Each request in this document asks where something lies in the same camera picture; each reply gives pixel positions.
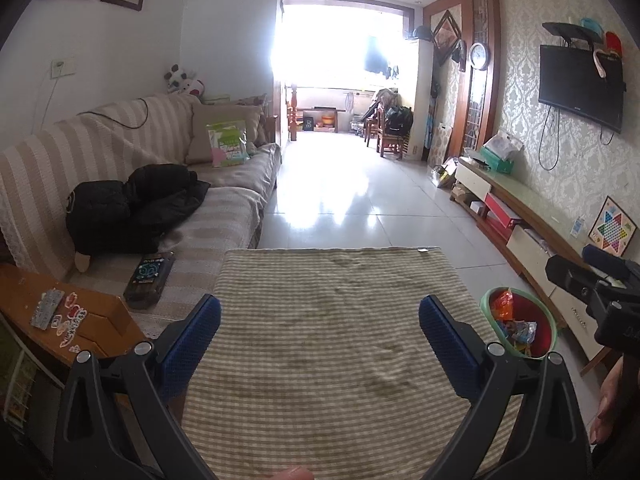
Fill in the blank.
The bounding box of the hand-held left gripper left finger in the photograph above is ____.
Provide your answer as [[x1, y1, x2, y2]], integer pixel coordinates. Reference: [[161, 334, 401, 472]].
[[50, 294, 222, 480]]

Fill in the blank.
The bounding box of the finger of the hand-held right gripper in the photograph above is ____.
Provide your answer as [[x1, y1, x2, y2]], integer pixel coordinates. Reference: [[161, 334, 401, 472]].
[[582, 244, 632, 281], [545, 255, 608, 302]]

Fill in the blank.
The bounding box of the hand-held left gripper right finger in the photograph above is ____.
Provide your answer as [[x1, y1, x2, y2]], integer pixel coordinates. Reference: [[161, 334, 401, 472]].
[[415, 294, 588, 480]]

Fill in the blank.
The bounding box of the red bin with green rim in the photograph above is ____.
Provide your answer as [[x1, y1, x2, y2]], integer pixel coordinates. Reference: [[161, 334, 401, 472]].
[[480, 286, 558, 359]]

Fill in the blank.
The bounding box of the orange snack packet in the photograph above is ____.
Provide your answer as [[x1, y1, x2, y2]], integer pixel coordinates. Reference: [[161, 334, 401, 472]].
[[490, 290, 516, 323]]

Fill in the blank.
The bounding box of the silver foil packet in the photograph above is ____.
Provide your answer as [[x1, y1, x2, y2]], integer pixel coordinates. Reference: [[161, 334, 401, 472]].
[[502, 320, 538, 356]]

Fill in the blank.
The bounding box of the person's right hand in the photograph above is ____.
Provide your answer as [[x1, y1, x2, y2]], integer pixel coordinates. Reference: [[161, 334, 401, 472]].
[[591, 360, 625, 443]]

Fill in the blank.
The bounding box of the person's left hand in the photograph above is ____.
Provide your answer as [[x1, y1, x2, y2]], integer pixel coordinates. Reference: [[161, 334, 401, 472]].
[[262, 466, 318, 480]]

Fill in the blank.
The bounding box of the star checkers game board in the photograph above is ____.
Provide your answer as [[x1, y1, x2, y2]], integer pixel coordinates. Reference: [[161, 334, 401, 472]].
[[587, 196, 638, 256]]

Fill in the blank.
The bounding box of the wooden television cabinet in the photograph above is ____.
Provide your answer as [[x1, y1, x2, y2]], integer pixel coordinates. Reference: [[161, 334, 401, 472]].
[[452, 156, 640, 376]]

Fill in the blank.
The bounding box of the dark patterned box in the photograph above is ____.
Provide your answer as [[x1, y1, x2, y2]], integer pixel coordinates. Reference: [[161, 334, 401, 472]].
[[123, 252, 176, 310]]

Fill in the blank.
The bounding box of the wooden side table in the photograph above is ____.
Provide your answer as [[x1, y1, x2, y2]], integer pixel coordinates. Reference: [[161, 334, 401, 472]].
[[0, 265, 151, 376]]

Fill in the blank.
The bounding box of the red flat box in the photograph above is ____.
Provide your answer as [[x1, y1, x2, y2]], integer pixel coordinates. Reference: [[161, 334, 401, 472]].
[[482, 192, 523, 231]]

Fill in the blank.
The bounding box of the striped tablecloth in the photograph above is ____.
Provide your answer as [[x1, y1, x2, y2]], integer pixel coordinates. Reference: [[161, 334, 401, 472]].
[[175, 246, 526, 480]]

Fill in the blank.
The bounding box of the green box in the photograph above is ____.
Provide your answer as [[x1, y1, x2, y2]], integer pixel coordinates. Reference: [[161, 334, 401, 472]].
[[480, 146, 516, 175]]

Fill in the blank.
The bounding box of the grey sticker sheet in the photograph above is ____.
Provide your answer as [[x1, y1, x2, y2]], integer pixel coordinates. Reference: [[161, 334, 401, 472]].
[[29, 287, 67, 331]]

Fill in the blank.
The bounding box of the black jacket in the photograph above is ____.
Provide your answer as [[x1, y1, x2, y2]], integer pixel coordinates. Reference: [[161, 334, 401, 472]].
[[65, 163, 212, 256]]

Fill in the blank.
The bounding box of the open cardboard box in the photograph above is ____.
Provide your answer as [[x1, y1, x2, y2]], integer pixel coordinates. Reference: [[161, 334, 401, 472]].
[[431, 157, 458, 188]]

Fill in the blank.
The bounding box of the green pink packet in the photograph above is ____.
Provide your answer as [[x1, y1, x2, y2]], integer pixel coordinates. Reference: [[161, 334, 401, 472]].
[[206, 120, 251, 168]]

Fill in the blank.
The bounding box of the plain beige cushion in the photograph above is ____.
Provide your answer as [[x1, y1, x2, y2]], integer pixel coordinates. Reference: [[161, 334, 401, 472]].
[[186, 103, 263, 166]]

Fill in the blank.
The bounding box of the wooden chair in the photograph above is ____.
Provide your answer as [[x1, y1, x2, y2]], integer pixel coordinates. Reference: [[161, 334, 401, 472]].
[[375, 105, 406, 161]]

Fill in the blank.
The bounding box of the beige striped sofa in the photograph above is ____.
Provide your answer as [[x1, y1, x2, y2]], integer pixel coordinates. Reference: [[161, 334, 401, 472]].
[[0, 92, 283, 321]]

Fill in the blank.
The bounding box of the black backpack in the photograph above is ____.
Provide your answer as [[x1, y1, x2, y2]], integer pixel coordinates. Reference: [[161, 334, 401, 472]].
[[382, 105, 415, 136]]

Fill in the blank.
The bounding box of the cow plush toy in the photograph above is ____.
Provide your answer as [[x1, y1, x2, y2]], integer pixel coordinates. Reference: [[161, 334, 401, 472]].
[[164, 63, 206, 98]]

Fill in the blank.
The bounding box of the diamond framed picture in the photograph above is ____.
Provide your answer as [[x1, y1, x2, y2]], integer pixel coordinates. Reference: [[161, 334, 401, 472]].
[[431, 9, 463, 67]]

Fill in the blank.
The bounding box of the hanging dark clothing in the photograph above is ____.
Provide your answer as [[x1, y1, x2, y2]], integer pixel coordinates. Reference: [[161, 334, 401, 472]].
[[364, 35, 391, 77]]

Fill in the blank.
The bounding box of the wall television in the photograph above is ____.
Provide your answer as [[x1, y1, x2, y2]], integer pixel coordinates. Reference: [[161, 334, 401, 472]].
[[538, 44, 627, 134]]

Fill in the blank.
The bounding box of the round wall clock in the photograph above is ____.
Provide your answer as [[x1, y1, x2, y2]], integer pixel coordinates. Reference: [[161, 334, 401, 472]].
[[468, 41, 489, 72]]

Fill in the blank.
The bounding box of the wooden stair post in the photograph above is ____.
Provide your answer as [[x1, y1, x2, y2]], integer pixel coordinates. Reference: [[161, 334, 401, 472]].
[[287, 85, 301, 142]]

